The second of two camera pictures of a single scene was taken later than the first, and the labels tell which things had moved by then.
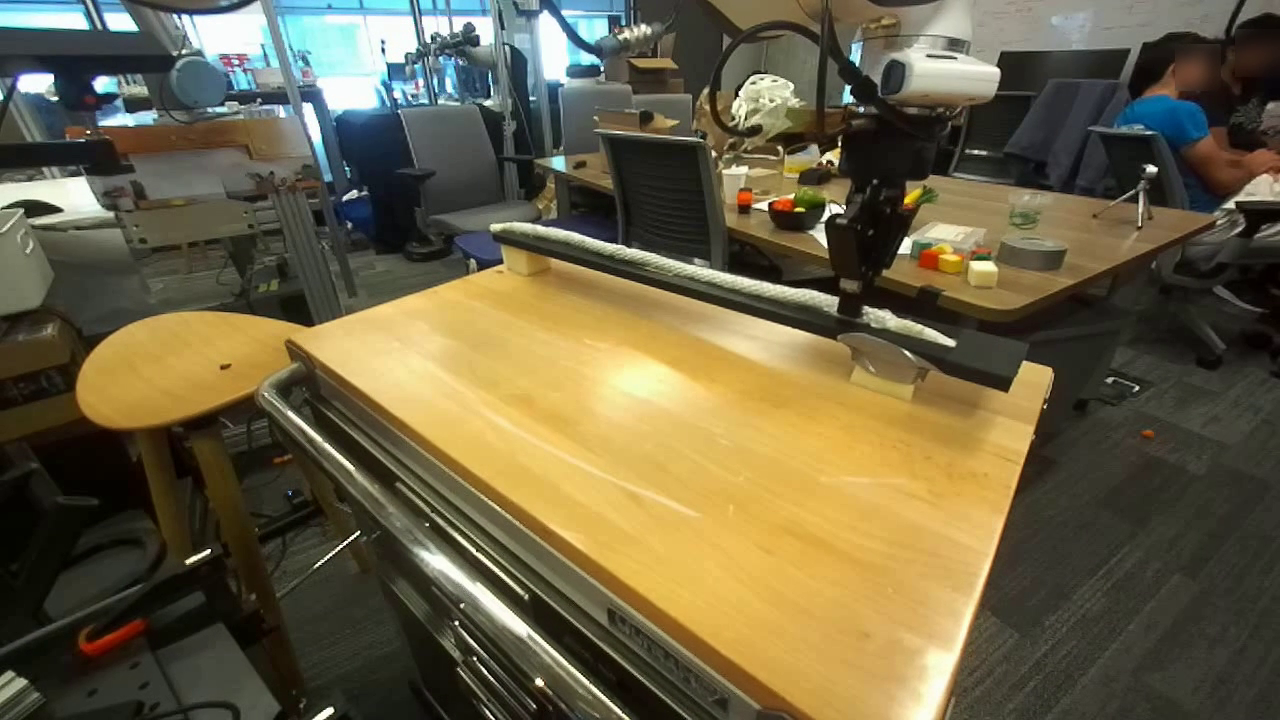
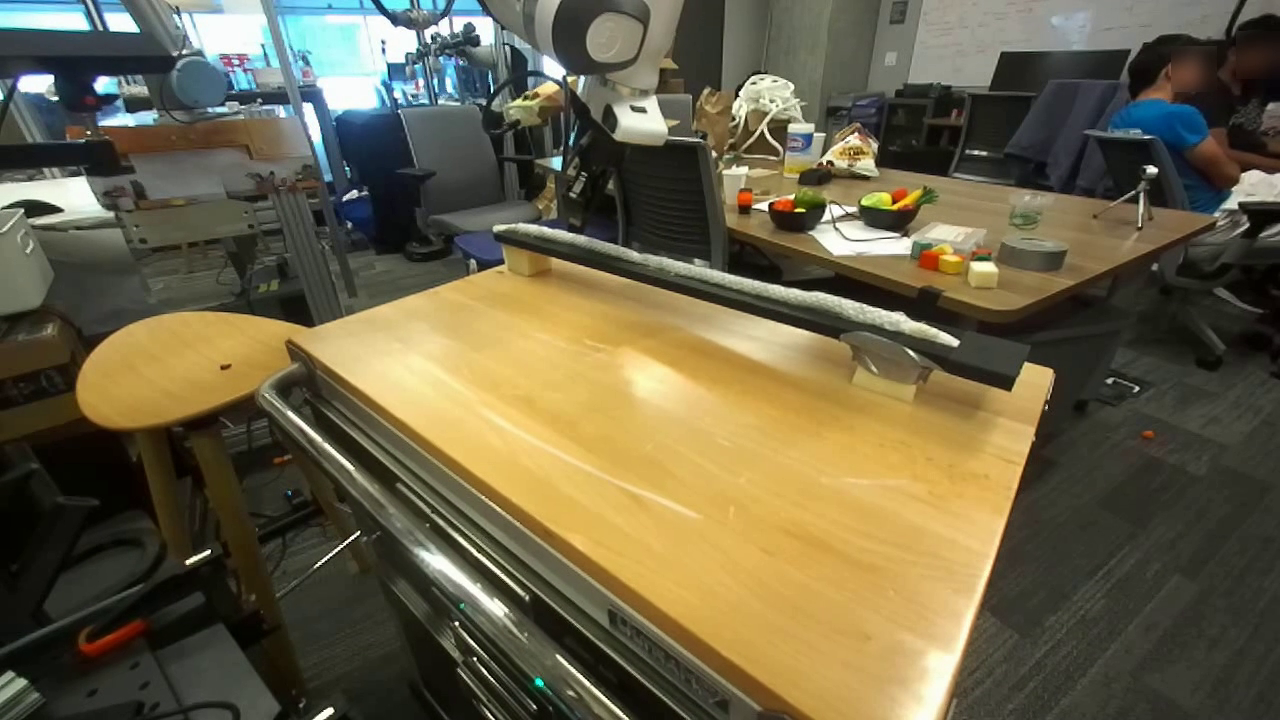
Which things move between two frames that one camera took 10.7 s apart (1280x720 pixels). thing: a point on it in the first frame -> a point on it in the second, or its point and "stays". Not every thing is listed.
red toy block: (928, 257) stays
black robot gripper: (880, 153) -> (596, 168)
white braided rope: (719, 275) stays
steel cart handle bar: (286, 395) stays
